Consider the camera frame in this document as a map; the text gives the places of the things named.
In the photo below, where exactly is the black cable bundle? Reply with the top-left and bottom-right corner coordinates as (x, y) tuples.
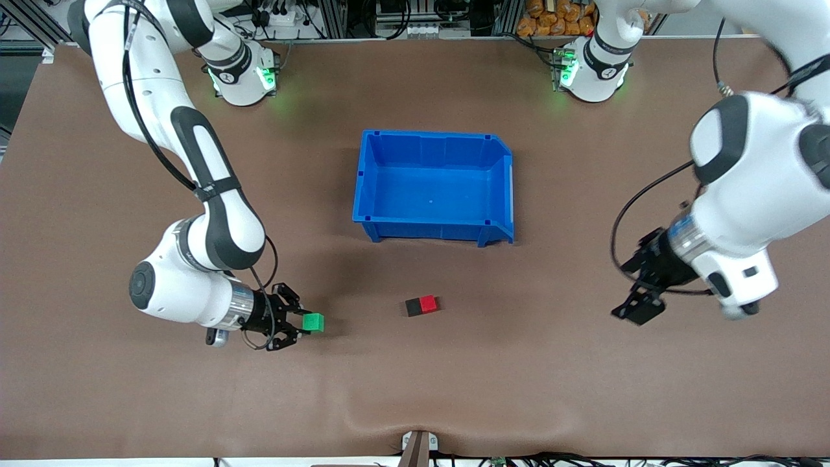
(431, 451), (830, 467)

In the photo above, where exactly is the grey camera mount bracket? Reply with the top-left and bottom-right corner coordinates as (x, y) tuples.
(400, 430), (439, 467)

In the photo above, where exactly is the black grey equipment box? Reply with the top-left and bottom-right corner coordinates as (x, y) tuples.
(375, 0), (475, 40)

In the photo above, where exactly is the white power strip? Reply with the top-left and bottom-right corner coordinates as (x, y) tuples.
(254, 8), (307, 28)

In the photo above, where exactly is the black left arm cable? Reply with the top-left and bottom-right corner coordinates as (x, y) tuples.
(610, 16), (830, 297)

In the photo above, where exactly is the orange netted bag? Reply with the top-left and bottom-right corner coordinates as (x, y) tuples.
(516, 0), (597, 38)

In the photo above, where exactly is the brown table mat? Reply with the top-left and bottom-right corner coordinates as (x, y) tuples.
(0, 39), (830, 460)

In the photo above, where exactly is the blue plastic storage bin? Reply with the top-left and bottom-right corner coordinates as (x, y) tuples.
(352, 130), (515, 247)

